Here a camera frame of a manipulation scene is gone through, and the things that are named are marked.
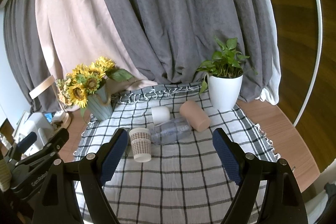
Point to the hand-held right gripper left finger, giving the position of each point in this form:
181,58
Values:
111,158

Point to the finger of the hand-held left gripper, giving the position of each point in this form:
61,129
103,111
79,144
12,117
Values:
56,140
27,140

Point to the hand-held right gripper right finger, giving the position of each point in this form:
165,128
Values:
227,158

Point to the beige checked paper cup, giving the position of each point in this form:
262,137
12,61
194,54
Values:
141,146

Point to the pink cup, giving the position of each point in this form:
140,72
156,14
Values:
195,115

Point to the clear plastic cup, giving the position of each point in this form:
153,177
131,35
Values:
170,130

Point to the white cup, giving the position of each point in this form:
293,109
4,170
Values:
160,115

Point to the white appliance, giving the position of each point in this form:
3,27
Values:
38,123

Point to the teal ribbed vase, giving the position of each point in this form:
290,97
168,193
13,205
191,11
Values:
101,107

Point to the wooden desk lamp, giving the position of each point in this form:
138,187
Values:
42,85

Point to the black white checked cloth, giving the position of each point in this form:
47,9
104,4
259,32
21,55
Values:
173,176

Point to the sunflower bouquet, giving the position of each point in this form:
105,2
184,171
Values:
84,82

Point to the white ribbed plant pot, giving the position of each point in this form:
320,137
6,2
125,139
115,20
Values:
224,92

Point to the grey curtain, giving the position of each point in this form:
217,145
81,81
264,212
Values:
178,16
21,56

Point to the green pothos plant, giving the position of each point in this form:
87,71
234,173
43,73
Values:
225,61

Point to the white curtain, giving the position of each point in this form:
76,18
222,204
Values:
271,61

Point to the dark grey object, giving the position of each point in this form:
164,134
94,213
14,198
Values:
330,191

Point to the pink curtain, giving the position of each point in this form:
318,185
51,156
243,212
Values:
73,24

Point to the white curved frame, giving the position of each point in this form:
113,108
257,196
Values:
316,29

